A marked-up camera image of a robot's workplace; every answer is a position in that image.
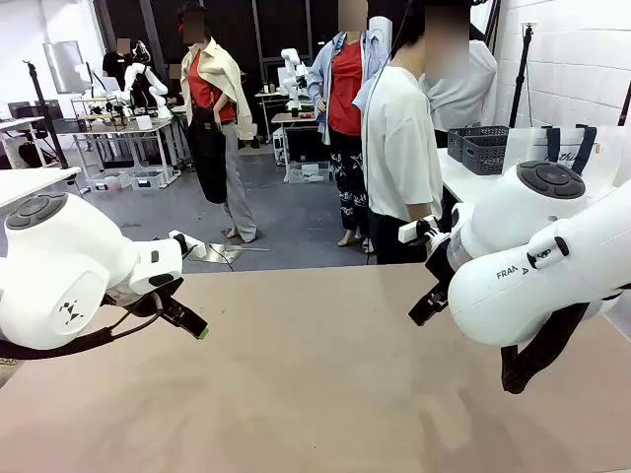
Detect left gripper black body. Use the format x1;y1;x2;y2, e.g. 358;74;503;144
128;275;186;319

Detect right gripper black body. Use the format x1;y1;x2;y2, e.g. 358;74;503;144
424;236;455;296

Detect grey perforated plastic basket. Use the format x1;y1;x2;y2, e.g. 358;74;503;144
460;133;512;176
447;124;511;163

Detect translucent shopping bag navy handles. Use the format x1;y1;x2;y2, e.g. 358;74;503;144
504;124;631;189

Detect white side table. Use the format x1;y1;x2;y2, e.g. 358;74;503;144
435;146;504;211

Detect clear plastic storage box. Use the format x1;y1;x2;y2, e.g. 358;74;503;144
87;169;132;194
129;166;170;191
286;161;332;185

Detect person in white t-shirt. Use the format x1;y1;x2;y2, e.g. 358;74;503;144
352;0;475;267

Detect white table with black edge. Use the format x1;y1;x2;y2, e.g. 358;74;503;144
0;166;83;209

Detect background grey work table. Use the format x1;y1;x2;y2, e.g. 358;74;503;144
72;117;184;189

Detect black computer case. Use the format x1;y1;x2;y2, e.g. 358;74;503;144
284;124;332;167

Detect mannequin with blue shirt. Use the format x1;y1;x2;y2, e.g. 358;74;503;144
305;0;391;248

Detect mannequin with cream jacket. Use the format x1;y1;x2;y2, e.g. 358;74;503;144
176;0;261;244

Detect black tripod with clamp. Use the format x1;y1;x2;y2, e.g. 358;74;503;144
21;58;71;171

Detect background person in black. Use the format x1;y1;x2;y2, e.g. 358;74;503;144
101;37;135;94

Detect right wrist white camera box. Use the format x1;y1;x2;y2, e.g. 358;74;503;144
397;214;441;244

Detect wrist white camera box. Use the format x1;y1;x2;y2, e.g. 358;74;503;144
397;214;441;244
168;229;211;261

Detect metal mannequin base plate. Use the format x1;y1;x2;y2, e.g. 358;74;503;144
188;242;244;266

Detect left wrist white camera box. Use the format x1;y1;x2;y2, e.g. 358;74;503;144
168;229;211;261

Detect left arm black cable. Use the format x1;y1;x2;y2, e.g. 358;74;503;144
0;294;165;362

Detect right arm black cable sleeve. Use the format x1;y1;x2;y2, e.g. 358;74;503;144
499;300;591;395

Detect wire shelf rack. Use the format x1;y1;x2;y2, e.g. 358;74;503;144
69;95;132;133

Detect black tripod by wall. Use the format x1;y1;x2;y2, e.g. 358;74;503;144
508;22;539;130

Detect grey wall board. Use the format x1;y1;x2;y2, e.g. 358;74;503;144
42;39;86;96

